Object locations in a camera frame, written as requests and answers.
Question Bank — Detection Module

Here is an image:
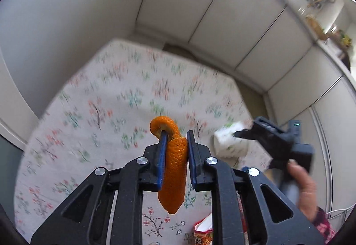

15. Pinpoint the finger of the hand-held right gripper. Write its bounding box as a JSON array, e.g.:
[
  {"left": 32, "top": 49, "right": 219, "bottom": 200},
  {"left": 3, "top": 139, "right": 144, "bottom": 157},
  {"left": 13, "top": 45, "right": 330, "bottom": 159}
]
[{"left": 232, "top": 126, "right": 256, "bottom": 140}]

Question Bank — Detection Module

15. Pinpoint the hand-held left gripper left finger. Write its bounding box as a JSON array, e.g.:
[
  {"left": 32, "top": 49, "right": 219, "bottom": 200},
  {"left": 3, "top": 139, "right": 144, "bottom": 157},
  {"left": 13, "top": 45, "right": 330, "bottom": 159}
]
[{"left": 30, "top": 132, "right": 169, "bottom": 245}]

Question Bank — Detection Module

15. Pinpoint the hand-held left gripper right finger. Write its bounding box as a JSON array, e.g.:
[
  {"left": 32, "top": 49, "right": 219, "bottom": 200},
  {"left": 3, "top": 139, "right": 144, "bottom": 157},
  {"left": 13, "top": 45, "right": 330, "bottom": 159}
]
[{"left": 186, "top": 131, "right": 326, "bottom": 245}]

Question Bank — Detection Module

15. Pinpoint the long orange peel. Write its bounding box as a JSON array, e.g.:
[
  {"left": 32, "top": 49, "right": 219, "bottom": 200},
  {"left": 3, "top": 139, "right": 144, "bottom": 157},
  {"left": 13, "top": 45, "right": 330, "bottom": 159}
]
[{"left": 150, "top": 116, "right": 188, "bottom": 214}]

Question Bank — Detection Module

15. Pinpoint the person's right hand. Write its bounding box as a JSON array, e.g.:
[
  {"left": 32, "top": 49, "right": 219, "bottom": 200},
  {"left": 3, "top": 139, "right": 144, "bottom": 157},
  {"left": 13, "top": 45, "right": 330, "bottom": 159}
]
[{"left": 286, "top": 159, "right": 319, "bottom": 223}]

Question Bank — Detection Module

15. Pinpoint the red snack bag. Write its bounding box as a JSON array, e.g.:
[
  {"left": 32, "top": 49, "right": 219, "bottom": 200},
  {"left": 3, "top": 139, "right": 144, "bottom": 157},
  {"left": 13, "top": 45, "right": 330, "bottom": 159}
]
[{"left": 185, "top": 191, "right": 249, "bottom": 245}]

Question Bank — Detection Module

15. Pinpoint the floral tablecloth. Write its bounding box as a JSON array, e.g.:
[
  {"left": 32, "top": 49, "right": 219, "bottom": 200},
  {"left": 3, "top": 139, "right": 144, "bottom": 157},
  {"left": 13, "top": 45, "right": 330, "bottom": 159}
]
[{"left": 14, "top": 39, "right": 274, "bottom": 245}]

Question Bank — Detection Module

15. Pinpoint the woven basket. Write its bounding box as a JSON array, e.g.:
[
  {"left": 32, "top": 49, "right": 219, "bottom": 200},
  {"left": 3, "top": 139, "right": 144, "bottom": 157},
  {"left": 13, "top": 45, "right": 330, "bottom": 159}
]
[{"left": 305, "top": 15, "right": 326, "bottom": 40}]

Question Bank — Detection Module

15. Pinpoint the yellow green ornament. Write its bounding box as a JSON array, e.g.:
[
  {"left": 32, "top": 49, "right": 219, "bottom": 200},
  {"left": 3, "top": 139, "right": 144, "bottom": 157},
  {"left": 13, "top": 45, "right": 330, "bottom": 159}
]
[{"left": 337, "top": 29, "right": 352, "bottom": 47}]

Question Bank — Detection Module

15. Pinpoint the white cable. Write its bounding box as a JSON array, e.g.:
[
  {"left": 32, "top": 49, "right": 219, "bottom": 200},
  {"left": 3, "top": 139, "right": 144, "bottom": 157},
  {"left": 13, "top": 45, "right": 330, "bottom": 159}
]
[{"left": 325, "top": 207, "right": 351, "bottom": 219}]

